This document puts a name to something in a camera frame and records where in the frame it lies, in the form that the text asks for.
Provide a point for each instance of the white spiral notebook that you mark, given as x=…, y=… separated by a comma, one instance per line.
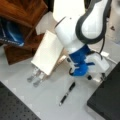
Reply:
x=47, y=53

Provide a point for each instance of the black pen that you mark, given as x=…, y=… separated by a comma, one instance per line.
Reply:
x=67, y=93

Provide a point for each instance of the blue and white gripper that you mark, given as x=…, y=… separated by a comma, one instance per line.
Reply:
x=86, y=62

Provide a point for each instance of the grey compartment tray box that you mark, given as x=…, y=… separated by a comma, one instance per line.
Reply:
x=106, y=99

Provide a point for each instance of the metal binder clips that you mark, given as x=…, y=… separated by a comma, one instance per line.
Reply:
x=37, y=77

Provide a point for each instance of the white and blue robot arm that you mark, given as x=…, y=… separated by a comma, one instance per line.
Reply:
x=77, y=32

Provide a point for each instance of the brown wooden shelf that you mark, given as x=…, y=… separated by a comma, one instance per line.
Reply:
x=27, y=14

